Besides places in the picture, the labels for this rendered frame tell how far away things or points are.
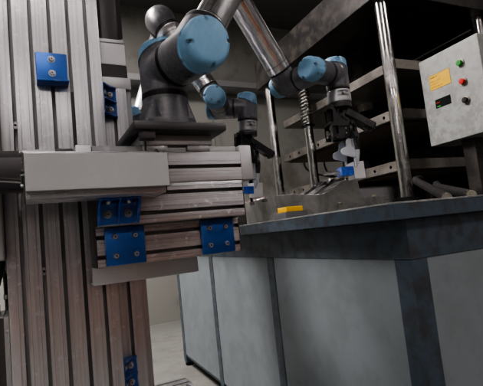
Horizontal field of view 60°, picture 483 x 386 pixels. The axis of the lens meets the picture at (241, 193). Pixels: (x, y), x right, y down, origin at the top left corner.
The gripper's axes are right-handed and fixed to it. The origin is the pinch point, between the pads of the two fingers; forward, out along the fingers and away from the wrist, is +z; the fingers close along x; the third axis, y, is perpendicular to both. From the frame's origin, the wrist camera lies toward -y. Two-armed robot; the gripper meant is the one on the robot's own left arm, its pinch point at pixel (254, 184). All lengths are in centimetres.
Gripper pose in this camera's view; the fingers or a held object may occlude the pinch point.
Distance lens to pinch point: 161.2
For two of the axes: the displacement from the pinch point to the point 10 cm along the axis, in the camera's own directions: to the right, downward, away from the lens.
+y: -9.4, 0.0, -3.5
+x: 3.5, -0.6, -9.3
